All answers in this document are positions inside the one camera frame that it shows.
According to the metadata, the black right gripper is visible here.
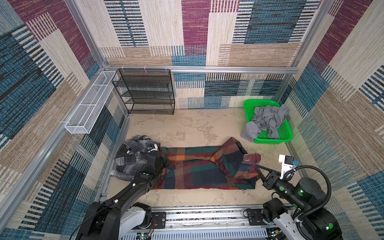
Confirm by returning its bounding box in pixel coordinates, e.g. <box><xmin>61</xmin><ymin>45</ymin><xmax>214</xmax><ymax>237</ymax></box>
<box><xmin>254</xmin><ymin>164</ymin><xmax>307</xmax><ymax>212</ymax></box>

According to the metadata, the grey plaid long sleeve shirt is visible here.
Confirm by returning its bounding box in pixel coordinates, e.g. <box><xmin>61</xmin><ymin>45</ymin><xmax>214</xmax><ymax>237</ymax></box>
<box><xmin>111</xmin><ymin>135</ymin><xmax>161</xmax><ymax>181</ymax></box>

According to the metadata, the multicolour plaid long sleeve shirt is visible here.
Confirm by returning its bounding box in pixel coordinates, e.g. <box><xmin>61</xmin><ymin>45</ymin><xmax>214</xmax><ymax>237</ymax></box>
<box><xmin>155</xmin><ymin>138</ymin><xmax>261</xmax><ymax>190</ymax></box>

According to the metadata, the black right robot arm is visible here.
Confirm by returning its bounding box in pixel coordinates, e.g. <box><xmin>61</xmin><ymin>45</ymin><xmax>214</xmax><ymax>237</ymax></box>
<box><xmin>256</xmin><ymin>165</ymin><xmax>343</xmax><ymax>240</ymax></box>

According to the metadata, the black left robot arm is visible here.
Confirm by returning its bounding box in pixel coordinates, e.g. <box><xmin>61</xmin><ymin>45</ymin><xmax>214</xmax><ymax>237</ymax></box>
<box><xmin>72</xmin><ymin>151</ymin><xmax>171</xmax><ymax>240</ymax></box>

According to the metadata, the green plastic basket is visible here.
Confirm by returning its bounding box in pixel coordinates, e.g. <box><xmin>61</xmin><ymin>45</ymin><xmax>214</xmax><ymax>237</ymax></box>
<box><xmin>241</xmin><ymin>99</ymin><xmax>293</xmax><ymax>145</ymax></box>

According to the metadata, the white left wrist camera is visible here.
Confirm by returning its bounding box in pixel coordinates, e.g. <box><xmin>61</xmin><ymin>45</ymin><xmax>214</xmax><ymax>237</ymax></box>
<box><xmin>148</xmin><ymin>144</ymin><xmax>159</xmax><ymax>152</ymax></box>

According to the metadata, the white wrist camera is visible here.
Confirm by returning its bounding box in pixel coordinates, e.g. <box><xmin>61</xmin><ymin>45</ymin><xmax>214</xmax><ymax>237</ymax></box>
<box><xmin>279</xmin><ymin>155</ymin><xmax>299</xmax><ymax>180</ymax></box>
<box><xmin>148</xmin><ymin>144</ymin><xmax>159</xmax><ymax>152</ymax></box>

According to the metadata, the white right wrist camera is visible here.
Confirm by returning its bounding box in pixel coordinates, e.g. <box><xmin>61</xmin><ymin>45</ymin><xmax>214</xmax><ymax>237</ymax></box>
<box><xmin>279</xmin><ymin>155</ymin><xmax>299</xmax><ymax>180</ymax></box>

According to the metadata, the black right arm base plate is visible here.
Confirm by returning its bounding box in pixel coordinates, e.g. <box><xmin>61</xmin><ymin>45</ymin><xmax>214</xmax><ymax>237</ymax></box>
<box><xmin>245</xmin><ymin>208</ymin><xmax>268</xmax><ymax>226</ymax></box>

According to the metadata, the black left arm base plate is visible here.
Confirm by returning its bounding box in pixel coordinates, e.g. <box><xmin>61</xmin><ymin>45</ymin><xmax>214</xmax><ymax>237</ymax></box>
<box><xmin>146</xmin><ymin>212</ymin><xmax>167</xmax><ymax>230</ymax></box>

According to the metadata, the aluminium mounting rail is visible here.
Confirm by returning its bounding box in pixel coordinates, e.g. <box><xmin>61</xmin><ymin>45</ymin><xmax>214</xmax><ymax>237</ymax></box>
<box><xmin>119</xmin><ymin>205</ymin><xmax>288</xmax><ymax>240</ymax></box>

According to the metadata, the black wire mesh shelf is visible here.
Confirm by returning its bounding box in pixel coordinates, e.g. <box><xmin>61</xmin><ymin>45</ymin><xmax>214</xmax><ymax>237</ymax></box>
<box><xmin>112</xmin><ymin>69</ymin><xmax>176</xmax><ymax>115</ymax></box>

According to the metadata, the white wire mesh tray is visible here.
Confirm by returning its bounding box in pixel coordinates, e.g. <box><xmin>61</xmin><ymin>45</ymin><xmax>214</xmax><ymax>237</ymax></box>
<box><xmin>65</xmin><ymin>71</ymin><xmax>116</xmax><ymax>134</ymax></box>

